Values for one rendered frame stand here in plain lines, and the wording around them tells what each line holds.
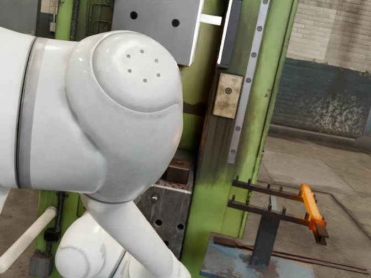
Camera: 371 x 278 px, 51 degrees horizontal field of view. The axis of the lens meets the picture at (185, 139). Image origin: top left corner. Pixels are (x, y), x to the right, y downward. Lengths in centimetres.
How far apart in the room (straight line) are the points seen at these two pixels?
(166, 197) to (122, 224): 91
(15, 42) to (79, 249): 54
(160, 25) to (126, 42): 114
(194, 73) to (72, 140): 163
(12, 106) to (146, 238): 39
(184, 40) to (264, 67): 36
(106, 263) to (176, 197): 68
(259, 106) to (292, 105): 615
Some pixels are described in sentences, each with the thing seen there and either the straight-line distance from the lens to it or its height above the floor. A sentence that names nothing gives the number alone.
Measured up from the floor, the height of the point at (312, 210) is 100.
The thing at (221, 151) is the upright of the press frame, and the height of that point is 104.
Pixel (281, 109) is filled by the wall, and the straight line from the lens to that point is 771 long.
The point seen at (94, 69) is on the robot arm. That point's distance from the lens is 28.
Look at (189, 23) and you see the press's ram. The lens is 142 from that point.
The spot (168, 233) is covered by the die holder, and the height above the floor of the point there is 73.
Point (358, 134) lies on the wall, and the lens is 827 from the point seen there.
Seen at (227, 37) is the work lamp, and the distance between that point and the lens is 152.
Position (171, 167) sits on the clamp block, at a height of 97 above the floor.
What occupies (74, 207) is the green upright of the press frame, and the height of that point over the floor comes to 66.
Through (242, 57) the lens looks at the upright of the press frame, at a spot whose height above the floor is 143.
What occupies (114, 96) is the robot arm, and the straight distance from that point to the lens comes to 27.
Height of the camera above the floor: 146
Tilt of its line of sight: 14 degrees down
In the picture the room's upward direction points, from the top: 10 degrees clockwise
